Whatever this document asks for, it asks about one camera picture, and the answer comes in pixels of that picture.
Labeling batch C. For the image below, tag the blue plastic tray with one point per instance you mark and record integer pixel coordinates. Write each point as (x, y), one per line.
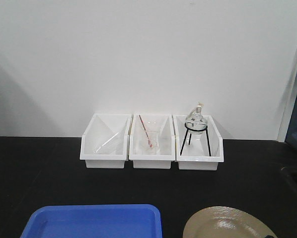
(95, 221)

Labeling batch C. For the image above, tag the left white storage bin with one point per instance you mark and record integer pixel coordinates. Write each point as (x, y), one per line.
(100, 128)

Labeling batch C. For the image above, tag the right white storage bin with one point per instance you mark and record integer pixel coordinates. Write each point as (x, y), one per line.
(195, 156)

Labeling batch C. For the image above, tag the beige plate with black rim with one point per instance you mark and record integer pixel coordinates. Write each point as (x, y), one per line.
(225, 222)

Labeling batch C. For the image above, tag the clear glass beaker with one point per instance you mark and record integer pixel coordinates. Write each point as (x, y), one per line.
(154, 134)

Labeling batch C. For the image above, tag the red white striped stirrer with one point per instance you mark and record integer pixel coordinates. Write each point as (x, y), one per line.
(146, 132)

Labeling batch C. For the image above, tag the clear glass rod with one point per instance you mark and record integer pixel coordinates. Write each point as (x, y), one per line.
(109, 145)

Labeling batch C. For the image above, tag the glass alcohol lamp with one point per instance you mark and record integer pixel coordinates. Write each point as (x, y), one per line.
(195, 121)

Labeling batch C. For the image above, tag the white storage bin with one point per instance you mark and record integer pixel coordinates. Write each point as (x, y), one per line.
(195, 156)
(100, 128)
(166, 153)

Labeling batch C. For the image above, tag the black wire tripod stand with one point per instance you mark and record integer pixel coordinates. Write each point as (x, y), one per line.
(208, 141)

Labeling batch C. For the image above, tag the middle white storage bin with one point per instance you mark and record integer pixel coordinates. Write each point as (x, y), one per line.
(166, 153)

